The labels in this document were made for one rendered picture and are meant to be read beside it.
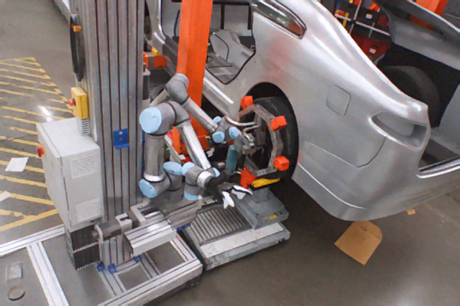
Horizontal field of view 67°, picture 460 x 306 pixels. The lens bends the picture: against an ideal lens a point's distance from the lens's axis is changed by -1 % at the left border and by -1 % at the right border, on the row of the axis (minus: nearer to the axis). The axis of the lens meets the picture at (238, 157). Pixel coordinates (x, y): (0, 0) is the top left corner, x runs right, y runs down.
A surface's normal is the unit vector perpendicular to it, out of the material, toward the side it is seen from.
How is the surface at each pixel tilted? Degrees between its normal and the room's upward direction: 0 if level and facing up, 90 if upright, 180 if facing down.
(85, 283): 0
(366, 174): 90
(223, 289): 0
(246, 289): 0
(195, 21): 90
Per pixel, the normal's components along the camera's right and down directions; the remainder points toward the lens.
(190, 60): 0.52, 0.55
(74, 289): 0.16, -0.82
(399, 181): 0.15, 0.58
